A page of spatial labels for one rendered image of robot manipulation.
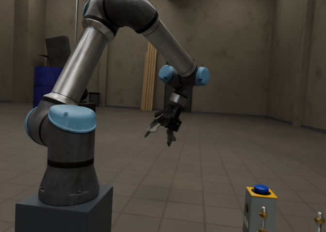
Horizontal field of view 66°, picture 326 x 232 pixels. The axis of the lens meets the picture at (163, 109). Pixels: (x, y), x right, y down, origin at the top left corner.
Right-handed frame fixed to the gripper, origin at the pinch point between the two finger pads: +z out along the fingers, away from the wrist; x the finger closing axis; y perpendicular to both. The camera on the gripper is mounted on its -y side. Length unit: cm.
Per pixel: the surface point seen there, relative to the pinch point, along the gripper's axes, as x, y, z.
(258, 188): -1, 57, -4
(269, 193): 2, 59, -4
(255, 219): 0, 59, 3
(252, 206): -2, 58, 1
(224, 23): 540, -685, -465
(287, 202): 86, 24, 3
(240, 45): 618, -631, -409
